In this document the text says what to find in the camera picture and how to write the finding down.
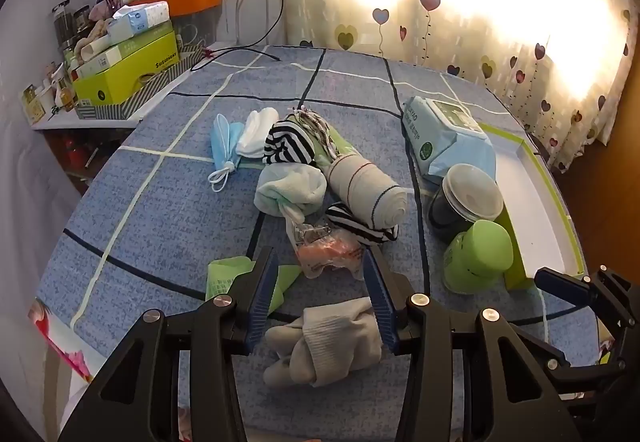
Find black white striped box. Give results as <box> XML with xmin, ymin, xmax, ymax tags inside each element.
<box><xmin>75</xmin><ymin>45</ymin><xmax>207</xmax><ymax>121</ymax></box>

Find heart print curtain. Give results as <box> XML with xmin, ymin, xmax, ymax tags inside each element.
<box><xmin>287</xmin><ymin>0</ymin><xmax>633</xmax><ymax>173</ymax></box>

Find black cable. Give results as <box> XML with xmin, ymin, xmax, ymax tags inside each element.
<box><xmin>189</xmin><ymin>0</ymin><xmax>287</xmax><ymax>73</ymax></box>

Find green cardboard box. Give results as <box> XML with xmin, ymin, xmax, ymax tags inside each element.
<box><xmin>72</xmin><ymin>30</ymin><xmax>184</xmax><ymax>106</ymax></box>

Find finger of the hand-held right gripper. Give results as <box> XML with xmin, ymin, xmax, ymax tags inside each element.
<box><xmin>534</xmin><ymin>265</ymin><xmax>629</xmax><ymax>324</ymax></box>
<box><xmin>509</xmin><ymin>323</ymin><xmax>627</xmax><ymax>397</ymax></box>

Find white face mask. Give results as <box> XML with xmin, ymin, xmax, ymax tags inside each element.
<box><xmin>235</xmin><ymin>107</ymin><xmax>279</xmax><ymax>159</ymax></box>

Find flat pale green box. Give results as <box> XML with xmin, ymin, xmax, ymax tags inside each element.
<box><xmin>75</xmin><ymin>20</ymin><xmax>177</xmax><ymax>79</ymax></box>

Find beige cloth with stripes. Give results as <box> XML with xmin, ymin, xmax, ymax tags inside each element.
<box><xmin>321</xmin><ymin>155</ymin><xmax>409</xmax><ymax>229</ymax></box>

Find dark jar with clear lid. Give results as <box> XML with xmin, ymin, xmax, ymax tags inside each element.
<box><xmin>426</xmin><ymin>163</ymin><xmax>506</xmax><ymax>246</ymax></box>

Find clear storage bin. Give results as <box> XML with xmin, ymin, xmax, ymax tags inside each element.
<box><xmin>169</xmin><ymin>6</ymin><xmax>224</xmax><ymax>59</ymax></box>

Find blue white tissue pack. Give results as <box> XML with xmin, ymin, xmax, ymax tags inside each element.
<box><xmin>106</xmin><ymin>1</ymin><xmax>172</xmax><ymax>46</ymax></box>

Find floral print cloth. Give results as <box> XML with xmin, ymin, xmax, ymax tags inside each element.
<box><xmin>29</xmin><ymin>297</ymin><xmax>97</xmax><ymax>384</ymax></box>

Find dark glass jar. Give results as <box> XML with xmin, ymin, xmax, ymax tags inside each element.
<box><xmin>52</xmin><ymin>0</ymin><xmax>77</xmax><ymax>46</ymax></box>

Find green towel with braided trim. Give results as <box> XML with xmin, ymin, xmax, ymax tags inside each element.
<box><xmin>287</xmin><ymin>108</ymin><xmax>362</xmax><ymax>169</ymax></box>

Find cluster of small bottles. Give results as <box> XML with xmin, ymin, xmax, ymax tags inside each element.
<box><xmin>19</xmin><ymin>61</ymin><xmax>77</xmax><ymax>114</ymax></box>

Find beige socks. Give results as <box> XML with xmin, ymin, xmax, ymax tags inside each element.
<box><xmin>262</xmin><ymin>297</ymin><xmax>387</xmax><ymax>390</ymax></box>

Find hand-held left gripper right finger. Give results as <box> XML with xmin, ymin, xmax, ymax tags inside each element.
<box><xmin>361</xmin><ymin>247</ymin><xmax>583</xmax><ymax>442</ymax></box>

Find red container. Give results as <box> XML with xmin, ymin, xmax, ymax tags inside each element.
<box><xmin>59</xmin><ymin>132</ymin><xmax>102</xmax><ymax>169</ymax></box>

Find clear bag with orange item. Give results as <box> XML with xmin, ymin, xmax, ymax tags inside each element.
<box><xmin>284</xmin><ymin>216</ymin><xmax>369</xmax><ymax>281</ymax></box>

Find orange tray with clutter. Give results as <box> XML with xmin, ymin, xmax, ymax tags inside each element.
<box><xmin>126</xmin><ymin>0</ymin><xmax>223</xmax><ymax>19</ymax></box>

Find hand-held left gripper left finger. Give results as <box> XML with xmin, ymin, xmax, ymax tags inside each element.
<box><xmin>57</xmin><ymin>246</ymin><xmax>279</xmax><ymax>442</ymax></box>

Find white cable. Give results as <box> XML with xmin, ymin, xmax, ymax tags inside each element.
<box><xmin>234</xmin><ymin>0</ymin><xmax>272</xmax><ymax>46</ymax></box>

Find blue face mask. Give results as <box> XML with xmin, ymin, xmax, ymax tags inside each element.
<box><xmin>207</xmin><ymin>113</ymin><xmax>246</xmax><ymax>193</ymax></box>

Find white side shelf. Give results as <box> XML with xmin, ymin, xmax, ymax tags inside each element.
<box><xmin>29</xmin><ymin>110</ymin><xmax>147</xmax><ymax>135</ymax></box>

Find pale mint sock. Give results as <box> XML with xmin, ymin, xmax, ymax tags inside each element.
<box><xmin>254</xmin><ymin>165</ymin><xmax>329</xmax><ymax>225</ymax></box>

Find wet wipes pack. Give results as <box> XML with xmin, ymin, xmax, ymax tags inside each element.
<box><xmin>401</xmin><ymin>95</ymin><xmax>497</xmax><ymax>181</ymax></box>

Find blue plaid bedsheet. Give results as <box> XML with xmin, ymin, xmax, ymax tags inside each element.
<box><xmin>35</xmin><ymin>45</ymin><xmax>601</xmax><ymax>442</ymax></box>

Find black white striped sock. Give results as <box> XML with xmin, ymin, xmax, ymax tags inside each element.
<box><xmin>325</xmin><ymin>202</ymin><xmax>401</xmax><ymax>244</ymax></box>
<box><xmin>262</xmin><ymin>119</ymin><xmax>321</xmax><ymax>169</ymax></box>

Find green box lid tray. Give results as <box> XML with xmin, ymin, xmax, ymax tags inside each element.
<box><xmin>476</xmin><ymin>121</ymin><xmax>587</xmax><ymax>291</ymax></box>

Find light green cloth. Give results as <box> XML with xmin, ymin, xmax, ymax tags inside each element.
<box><xmin>205</xmin><ymin>256</ymin><xmax>304</xmax><ymax>316</ymax></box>

